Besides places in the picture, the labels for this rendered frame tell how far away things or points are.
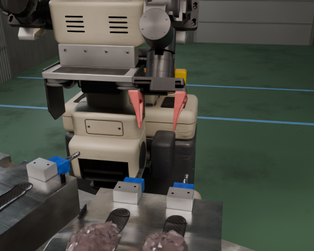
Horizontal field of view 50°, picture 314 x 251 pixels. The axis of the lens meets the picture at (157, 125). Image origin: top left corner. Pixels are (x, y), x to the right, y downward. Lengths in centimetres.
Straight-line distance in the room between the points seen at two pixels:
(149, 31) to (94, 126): 53
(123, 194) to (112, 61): 42
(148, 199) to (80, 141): 45
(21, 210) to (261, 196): 183
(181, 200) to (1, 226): 32
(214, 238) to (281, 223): 152
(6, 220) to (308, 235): 171
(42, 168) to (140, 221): 23
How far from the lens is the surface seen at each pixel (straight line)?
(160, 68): 67
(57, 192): 70
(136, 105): 67
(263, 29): 794
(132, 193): 68
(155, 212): 67
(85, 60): 100
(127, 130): 106
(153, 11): 63
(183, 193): 68
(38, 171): 73
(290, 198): 235
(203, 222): 66
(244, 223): 206
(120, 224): 66
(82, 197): 83
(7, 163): 87
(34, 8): 106
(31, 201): 69
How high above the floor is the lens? 126
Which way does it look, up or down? 23 degrees down
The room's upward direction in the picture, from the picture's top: straight up
